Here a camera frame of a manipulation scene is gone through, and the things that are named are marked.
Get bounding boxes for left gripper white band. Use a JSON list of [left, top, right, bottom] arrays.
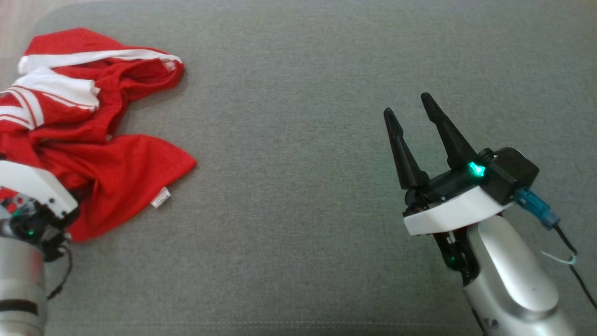
[[0, 161, 79, 220]]

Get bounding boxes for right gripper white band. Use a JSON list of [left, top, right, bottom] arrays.
[[383, 92, 514, 236]]

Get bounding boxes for red jersey with white sleeves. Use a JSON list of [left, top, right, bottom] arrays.
[[0, 68, 198, 242]]

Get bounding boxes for red shorts with white stripe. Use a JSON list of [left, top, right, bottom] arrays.
[[18, 27, 185, 140]]

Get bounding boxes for grey and yellow sofa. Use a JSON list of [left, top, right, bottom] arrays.
[[0, 0, 597, 336]]

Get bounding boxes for right cable with blue connector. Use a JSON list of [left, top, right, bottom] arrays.
[[514, 188, 597, 309]]

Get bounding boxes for white cable tie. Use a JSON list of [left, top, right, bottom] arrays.
[[541, 251, 578, 267]]

